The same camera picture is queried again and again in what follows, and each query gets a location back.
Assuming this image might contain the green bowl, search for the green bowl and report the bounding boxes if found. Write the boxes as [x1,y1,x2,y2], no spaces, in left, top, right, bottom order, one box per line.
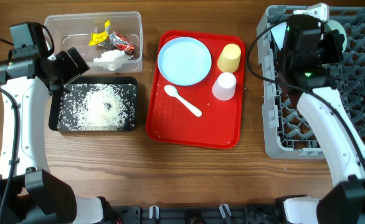
[324,20,348,53]

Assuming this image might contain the white rice grains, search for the white rice grains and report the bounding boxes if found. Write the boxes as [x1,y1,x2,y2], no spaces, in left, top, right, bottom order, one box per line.
[57,83,137,131]

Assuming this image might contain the yellow foil wrapper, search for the yellow foil wrapper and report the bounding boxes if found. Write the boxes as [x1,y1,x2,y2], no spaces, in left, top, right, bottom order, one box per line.
[88,20,111,46]

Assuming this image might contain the red silver foil wrapper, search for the red silver foil wrapper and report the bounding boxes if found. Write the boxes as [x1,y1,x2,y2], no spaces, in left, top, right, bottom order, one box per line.
[98,32,135,55]

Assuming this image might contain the yellow plastic cup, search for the yellow plastic cup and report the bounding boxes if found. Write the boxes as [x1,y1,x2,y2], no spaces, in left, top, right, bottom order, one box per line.
[217,44,241,73]

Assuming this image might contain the white plastic spoon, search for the white plastic spoon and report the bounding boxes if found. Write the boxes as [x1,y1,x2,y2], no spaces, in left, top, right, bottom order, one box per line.
[164,85,202,117]

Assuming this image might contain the white plastic cup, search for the white plastic cup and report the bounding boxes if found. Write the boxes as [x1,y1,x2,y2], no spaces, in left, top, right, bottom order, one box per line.
[212,72,237,101]

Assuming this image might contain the large light blue plate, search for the large light blue plate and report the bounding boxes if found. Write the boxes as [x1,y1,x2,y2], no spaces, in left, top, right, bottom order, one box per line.
[157,37,212,86]

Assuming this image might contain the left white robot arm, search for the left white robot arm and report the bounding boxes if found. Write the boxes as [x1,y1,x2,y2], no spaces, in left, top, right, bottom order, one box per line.
[0,46,118,223]

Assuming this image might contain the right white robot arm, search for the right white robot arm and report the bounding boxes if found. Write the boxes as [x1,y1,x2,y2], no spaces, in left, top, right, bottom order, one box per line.
[278,14,365,223]

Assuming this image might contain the black waste tray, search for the black waste tray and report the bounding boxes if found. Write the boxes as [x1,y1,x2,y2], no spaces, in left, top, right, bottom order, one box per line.
[48,76,138,133]

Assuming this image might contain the clear plastic waste bin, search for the clear plastic waste bin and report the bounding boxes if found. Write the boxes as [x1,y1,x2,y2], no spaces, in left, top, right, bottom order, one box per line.
[45,11,143,75]

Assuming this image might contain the grey dishwasher rack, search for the grey dishwasher rack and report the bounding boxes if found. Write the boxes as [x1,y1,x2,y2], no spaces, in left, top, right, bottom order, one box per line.
[262,6,365,159]

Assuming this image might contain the crumpled white tissue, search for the crumpled white tissue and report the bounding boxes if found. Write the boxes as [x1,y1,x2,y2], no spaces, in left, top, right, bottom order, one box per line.
[92,50,133,72]

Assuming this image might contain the red serving tray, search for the red serving tray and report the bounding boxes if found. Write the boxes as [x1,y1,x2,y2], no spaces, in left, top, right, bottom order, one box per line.
[146,30,245,149]

